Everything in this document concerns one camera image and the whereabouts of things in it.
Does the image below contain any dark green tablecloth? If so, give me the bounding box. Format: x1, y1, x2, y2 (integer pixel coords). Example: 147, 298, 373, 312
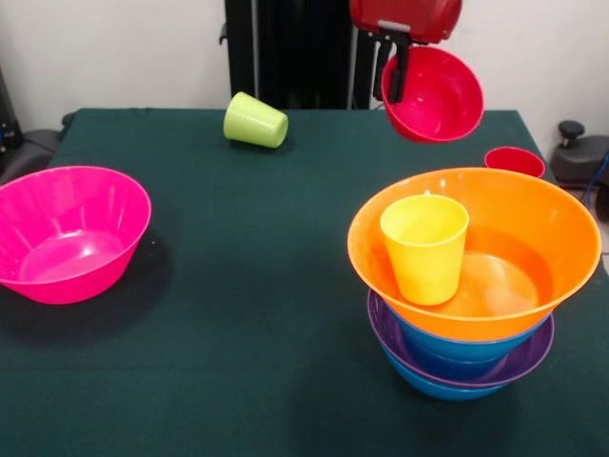
0, 107, 609, 457

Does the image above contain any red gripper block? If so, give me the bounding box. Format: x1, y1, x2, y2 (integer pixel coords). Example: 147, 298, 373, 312
349, 0, 463, 104

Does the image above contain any green plastic cup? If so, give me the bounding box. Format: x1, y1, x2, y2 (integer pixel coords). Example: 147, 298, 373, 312
223, 90, 290, 149

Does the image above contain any large orange plastic bowl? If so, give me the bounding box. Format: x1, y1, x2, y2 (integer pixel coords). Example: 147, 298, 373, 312
346, 167, 602, 342

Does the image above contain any small red plastic bowl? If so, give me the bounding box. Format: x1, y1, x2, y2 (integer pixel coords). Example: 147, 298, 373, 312
380, 46, 485, 144

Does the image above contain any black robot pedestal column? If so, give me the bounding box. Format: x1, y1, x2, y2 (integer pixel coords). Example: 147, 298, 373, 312
218, 0, 384, 111

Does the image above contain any purple plastic bowl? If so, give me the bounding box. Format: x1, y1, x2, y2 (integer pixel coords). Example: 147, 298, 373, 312
366, 288, 556, 388

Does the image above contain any red plastic cup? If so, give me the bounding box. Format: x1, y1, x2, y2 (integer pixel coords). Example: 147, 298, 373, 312
483, 146, 546, 180

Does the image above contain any large pink plastic bowl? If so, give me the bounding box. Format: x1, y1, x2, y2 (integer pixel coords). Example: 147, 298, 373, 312
0, 165, 153, 306

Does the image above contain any yellow plastic cup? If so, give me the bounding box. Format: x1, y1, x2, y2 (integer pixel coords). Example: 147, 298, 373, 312
379, 193, 470, 307

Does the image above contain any black computer tower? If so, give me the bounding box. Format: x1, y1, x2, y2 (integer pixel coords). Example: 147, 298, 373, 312
0, 66, 25, 154

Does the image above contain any blue cable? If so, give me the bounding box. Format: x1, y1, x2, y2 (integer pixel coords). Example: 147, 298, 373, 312
574, 147, 609, 228

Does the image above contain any small teal blue bowl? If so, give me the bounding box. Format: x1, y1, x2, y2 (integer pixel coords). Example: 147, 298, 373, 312
403, 347, 506, 383

